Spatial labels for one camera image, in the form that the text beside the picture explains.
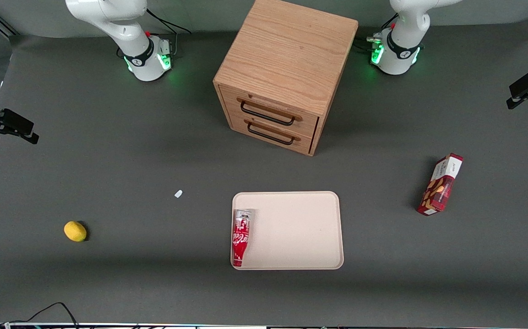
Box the thin black cable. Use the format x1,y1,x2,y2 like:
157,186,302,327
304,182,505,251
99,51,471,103
0,302,80,328

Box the black metal drawer handle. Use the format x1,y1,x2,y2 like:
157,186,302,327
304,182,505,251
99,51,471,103
247,122,295,146
240,101,296,127

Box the red cookie box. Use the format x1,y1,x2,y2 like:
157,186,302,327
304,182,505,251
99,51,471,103
417,153,464,216

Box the wooden drawer cabinet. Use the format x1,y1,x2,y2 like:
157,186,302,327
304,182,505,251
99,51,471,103
213,0,359,157

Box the beige plastic tray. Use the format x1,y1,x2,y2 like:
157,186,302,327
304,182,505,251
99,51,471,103
232,191,344,271

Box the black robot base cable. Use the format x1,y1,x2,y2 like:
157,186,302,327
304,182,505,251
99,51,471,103
354,14,399,52
145,8,192,35

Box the red cola bottle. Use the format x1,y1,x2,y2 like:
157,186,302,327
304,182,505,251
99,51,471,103
232,209,256,268

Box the yellow lemon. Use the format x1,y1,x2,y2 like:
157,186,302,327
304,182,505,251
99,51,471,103
63,221,88,243

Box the wooden drawer front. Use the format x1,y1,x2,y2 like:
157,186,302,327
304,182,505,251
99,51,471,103
228,113,313,154
220,85,320,138

